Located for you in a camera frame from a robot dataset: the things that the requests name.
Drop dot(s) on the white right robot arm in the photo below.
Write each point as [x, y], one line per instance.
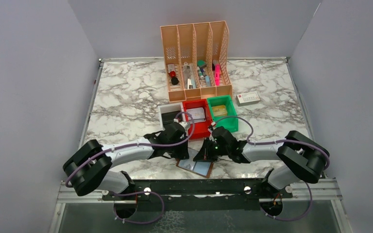
[304, 160]

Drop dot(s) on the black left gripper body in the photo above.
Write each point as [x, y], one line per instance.
[180, 149]

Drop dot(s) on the brown leather card holder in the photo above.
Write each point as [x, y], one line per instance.
[202, 169]

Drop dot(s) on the peach plastic file organizer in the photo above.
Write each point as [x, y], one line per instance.
[183, 46]

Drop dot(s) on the black round object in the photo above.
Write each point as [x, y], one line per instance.
[174, 80]

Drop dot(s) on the silver VIP card stack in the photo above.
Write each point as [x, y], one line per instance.
[198, 114]

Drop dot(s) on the white plastic bin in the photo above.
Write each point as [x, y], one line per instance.
[168, 108]

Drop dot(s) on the black metal base rail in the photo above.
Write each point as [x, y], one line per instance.
[196, 195]

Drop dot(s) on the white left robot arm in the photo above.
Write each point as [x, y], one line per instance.
[89, 168]

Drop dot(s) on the white stapler tool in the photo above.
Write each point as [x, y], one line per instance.
[190, 84]

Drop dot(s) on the gold credit card stack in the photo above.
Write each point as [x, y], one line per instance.
[219, 111]

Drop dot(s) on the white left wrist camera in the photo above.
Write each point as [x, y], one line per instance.
[184, 124]

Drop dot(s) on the small white label box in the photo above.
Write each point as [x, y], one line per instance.
[247, 98]

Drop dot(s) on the pink marker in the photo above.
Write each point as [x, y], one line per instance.
[217, 72]

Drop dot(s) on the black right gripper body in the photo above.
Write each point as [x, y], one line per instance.
[208, 151]

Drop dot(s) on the teal eraser block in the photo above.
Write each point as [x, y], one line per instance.
[201, 63]

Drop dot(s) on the green plastic bin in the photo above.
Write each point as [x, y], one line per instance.
[230, 123]

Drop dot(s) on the black card stack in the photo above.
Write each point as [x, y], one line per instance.
[168, 117]

